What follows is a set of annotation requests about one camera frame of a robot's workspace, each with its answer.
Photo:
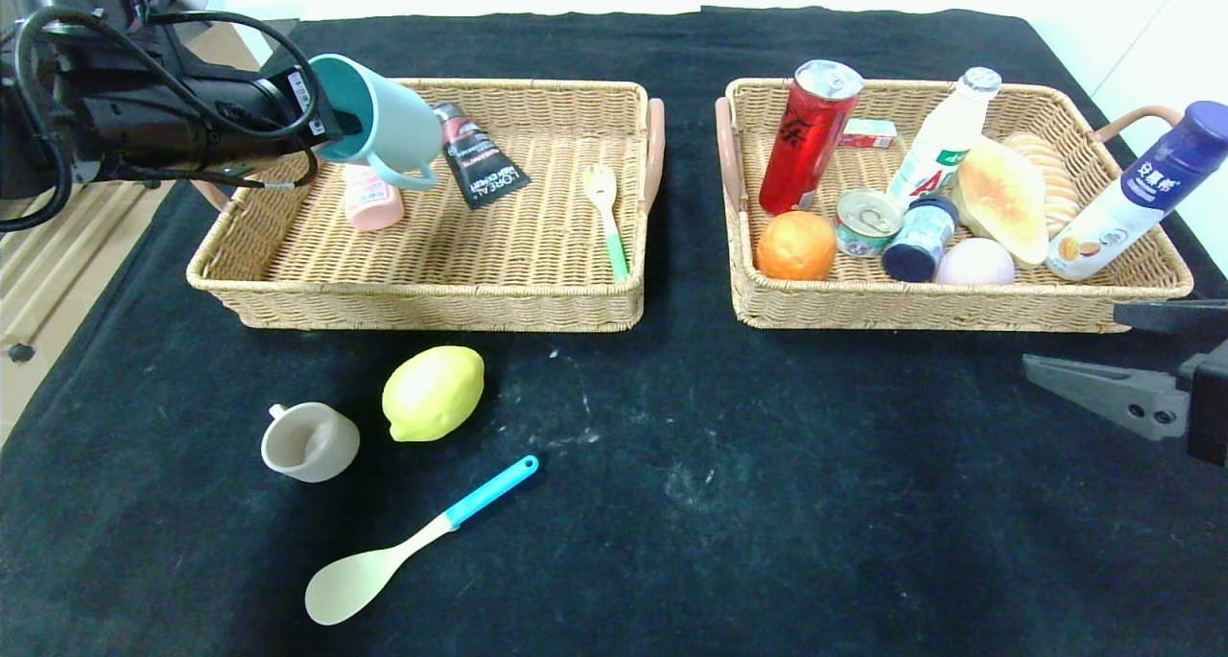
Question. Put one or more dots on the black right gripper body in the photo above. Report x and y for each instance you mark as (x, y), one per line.
(1211, 403)

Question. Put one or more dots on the short silver tin can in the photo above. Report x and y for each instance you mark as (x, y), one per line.
(868, 225)

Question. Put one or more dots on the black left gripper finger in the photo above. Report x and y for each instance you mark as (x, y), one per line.
(347, 124)

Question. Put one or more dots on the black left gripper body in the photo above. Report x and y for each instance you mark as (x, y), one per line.
(309, 103)

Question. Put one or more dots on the red green candy box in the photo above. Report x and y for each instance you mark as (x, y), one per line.
(873, 137)

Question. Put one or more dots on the pale pink round bun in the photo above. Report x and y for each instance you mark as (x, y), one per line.
(974, 266)

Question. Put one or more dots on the small beige cup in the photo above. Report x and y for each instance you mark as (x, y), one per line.
(309, 444)

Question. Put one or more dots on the black tablecloth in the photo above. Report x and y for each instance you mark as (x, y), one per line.
(614, 590)

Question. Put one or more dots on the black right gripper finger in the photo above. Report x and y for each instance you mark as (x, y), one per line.
(1175, 316)
(1118, 393)

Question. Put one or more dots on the orange fruit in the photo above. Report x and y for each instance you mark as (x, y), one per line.
(794, 245)

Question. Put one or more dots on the small dark blue jar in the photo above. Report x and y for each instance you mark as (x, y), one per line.
(916, 245)

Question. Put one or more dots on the light blue mug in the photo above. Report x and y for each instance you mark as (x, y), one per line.
(403, 125)

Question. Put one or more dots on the striped bread loaf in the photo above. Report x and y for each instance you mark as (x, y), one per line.
(1055, 182)

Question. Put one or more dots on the gold metal rolling rack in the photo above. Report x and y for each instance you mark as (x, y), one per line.
(23, 354)

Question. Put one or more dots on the black cosmetic tube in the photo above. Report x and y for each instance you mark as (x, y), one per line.
(480, 168)

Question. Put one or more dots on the white milk drink bottle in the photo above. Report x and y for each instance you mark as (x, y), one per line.
(940, 149)

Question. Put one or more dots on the white bottle blue cap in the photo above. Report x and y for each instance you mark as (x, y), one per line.
(1113, 221)

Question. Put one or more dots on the yellow lemon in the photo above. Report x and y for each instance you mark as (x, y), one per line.
(434, 393)

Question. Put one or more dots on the yellow bread bun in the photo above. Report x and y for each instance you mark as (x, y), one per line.
(1003, 201)

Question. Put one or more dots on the small pink bottle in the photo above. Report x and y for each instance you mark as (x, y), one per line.
(374, 206)

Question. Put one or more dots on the red soda can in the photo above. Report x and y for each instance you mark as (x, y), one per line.
(801, 149)

